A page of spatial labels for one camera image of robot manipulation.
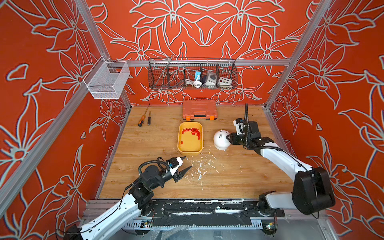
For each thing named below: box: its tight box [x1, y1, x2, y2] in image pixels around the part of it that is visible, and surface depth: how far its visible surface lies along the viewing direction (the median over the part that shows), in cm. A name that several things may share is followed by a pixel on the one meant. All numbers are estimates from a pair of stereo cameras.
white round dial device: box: [205, 72, 217, 86], surface depth 93 cm
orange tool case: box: [182, 99, 218, 121], surface depth 113 cm
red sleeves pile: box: [181, 127, 201, 140], surface depth 106 cm
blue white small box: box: [195, 71, 201, 81], surface depth 85 cm
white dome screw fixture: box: [213, 129, 231, 151], surface depth 91 cm
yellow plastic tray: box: [177, 121, 204, 156], surface depth 102 cm
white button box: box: [219, 77, 233, 86], surface depth 96 cm
